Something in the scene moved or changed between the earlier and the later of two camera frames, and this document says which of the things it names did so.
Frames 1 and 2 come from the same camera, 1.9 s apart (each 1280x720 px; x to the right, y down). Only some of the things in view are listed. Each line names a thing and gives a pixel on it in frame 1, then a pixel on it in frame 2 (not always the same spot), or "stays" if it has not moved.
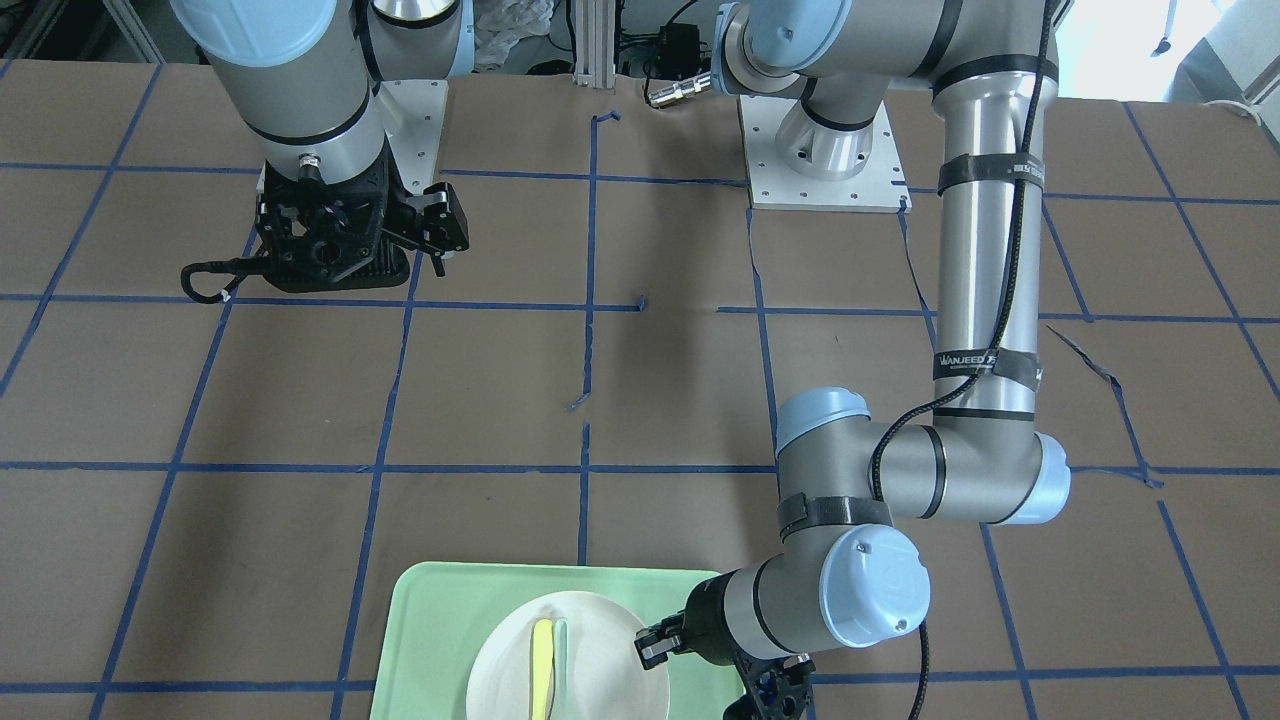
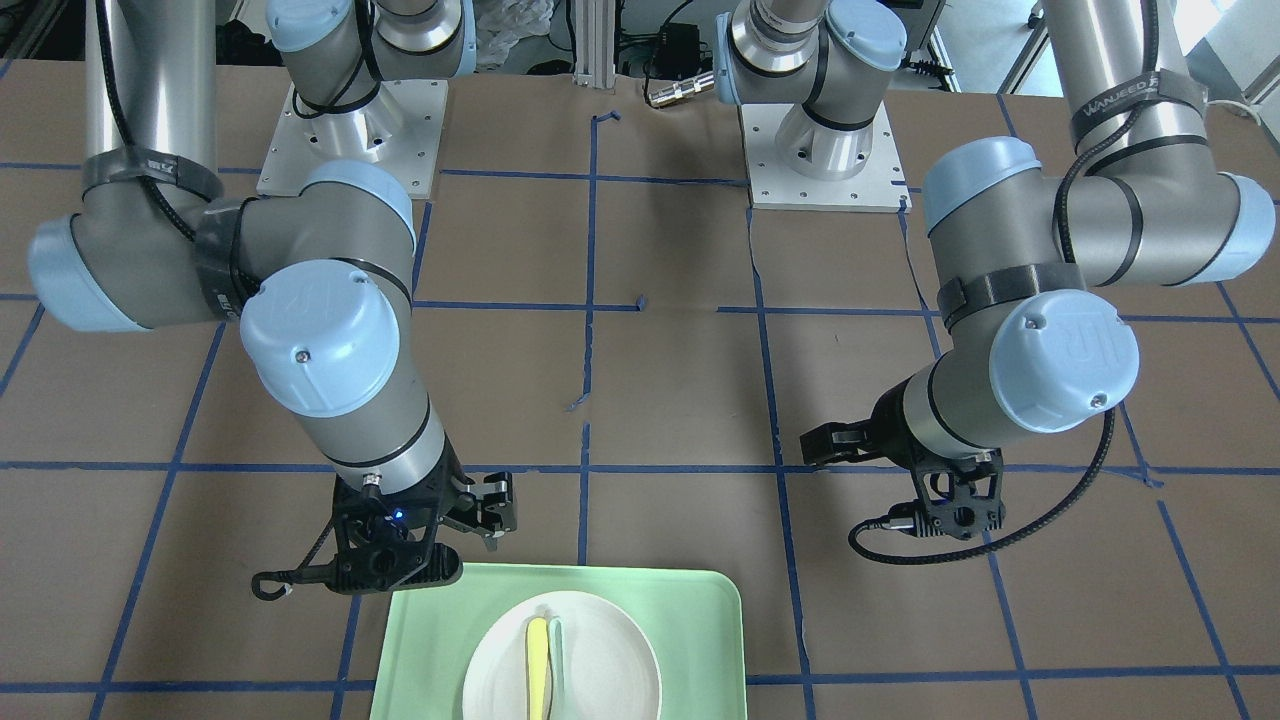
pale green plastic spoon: x=560 y=702 stays
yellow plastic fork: x=542 y=669 stays
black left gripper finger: x=661 y=637 to x=838 y=441
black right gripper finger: x=444 y=226 to x=487 y=509
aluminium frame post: x=594 y=61 stays
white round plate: x=606 y=679 stays
